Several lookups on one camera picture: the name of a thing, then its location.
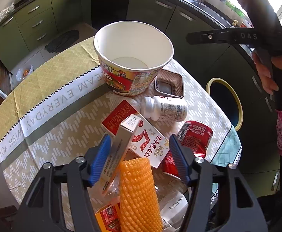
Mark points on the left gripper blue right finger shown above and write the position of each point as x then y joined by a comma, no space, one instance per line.
181,162

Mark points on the white wrapper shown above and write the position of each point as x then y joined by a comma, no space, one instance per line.
173,208

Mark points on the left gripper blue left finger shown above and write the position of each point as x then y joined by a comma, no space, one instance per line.
96,158

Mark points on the person's right hand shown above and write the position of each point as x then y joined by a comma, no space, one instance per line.
269,70

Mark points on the small white medicine box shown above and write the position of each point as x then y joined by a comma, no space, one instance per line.
118,151

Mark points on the white plastic bottle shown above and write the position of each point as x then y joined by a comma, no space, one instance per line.
160,108

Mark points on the white red milk carton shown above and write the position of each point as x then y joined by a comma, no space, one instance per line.
147,141

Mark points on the brown plastic tray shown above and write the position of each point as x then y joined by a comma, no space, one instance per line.
169,84

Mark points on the instant noodle paper bowl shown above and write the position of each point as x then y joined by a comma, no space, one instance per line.
131,54

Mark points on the orange foam mesh sleeve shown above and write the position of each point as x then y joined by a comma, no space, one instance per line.
139,207

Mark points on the black bin with yellow rim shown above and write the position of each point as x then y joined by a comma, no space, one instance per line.
226,97

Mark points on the crushed red cola can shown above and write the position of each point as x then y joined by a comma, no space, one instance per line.
196,136

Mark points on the green lower cabinets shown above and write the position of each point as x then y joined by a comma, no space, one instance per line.
37,22

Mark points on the patterned tablecloth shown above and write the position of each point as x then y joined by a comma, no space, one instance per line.
50,121

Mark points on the orange cardboard box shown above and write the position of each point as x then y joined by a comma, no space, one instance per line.
109,218

